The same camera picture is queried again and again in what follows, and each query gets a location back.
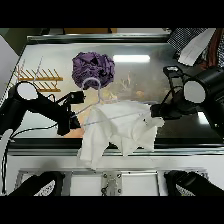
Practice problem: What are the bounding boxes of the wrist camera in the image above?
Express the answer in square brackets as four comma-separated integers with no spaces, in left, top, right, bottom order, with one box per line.
[162,65,188,104]
[60,90,87,112]

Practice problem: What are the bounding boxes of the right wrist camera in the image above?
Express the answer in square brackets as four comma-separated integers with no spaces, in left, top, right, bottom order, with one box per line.
[162,65,188,104]

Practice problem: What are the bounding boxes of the black cable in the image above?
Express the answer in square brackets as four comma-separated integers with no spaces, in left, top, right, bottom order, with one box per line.
[9,121,61,139]

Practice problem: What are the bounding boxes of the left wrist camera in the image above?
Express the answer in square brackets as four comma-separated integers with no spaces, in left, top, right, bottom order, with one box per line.
[60,90,87,112]

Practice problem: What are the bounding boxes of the purple garment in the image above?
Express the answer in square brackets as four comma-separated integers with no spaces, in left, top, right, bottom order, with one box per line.
[71,51,116,90]

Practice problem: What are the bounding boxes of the white long-sleeved shirt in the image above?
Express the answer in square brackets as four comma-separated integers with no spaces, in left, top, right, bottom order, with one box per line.
[78,100,165,169]

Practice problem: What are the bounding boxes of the silver frame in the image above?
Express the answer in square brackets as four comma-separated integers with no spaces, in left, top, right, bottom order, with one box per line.
[5,32,224,197]

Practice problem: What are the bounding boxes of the white clothes hanger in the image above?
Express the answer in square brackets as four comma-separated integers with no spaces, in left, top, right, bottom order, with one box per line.
[70,77,152,128]

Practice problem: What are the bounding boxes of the red-brown garment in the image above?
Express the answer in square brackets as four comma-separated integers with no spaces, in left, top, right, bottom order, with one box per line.
[204,29,224,69]

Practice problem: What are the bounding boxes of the black white checked garment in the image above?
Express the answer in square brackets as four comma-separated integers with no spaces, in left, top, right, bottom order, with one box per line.
[167,27,208,52]

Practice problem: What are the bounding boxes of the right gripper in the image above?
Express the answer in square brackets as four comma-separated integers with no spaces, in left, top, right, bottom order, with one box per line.
[149,101,185,122]

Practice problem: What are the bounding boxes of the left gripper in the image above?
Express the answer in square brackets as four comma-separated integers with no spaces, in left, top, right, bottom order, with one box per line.
[56,110,82,137]

